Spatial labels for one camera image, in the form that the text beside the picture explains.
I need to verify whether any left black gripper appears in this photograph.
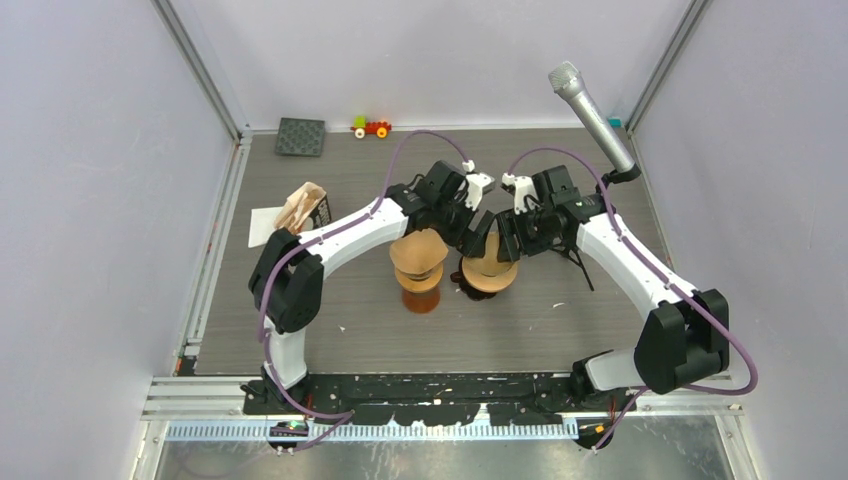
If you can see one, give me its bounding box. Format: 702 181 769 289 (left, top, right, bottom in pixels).
430 192 493 258

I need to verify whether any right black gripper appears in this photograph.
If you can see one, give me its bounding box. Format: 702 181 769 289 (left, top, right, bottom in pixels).
497 203 556 263

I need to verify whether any brown glass dripper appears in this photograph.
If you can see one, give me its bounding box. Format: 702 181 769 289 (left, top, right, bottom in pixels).
450 269 497 301

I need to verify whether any wooden ring holder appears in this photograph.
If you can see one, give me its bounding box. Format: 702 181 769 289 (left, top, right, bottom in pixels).
394 264 444 294

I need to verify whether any amber glass carafe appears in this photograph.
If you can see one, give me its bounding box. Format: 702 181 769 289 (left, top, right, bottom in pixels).
401 286 441 314

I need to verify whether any coffee filter box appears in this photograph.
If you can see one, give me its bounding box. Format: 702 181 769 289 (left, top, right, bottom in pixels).
273 182 332 234

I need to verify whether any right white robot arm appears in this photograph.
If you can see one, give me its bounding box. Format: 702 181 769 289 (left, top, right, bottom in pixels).
497 166 730 411

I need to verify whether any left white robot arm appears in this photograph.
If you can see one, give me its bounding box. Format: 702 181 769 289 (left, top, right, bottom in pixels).
248 161 495 414

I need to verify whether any white paper coffee filter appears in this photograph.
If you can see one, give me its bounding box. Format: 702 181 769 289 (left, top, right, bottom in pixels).
247 206 283 248

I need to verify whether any small toy train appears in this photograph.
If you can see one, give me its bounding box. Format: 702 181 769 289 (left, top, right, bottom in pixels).
350 116 392 139

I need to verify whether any silver microphone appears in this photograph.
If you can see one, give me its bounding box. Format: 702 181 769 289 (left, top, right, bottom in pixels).
548 61 640 178

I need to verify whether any dark grey baseplate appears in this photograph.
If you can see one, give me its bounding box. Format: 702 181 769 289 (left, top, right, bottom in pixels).
274 117 326 157

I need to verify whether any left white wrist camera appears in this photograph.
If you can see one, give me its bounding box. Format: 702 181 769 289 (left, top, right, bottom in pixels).
464 173 495 211

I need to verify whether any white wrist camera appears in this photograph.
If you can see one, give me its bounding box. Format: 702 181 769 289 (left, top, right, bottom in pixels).
501 172 540 215
464 173 495 211

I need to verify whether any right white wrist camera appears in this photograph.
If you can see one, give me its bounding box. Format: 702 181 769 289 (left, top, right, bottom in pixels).
501 172 540 215

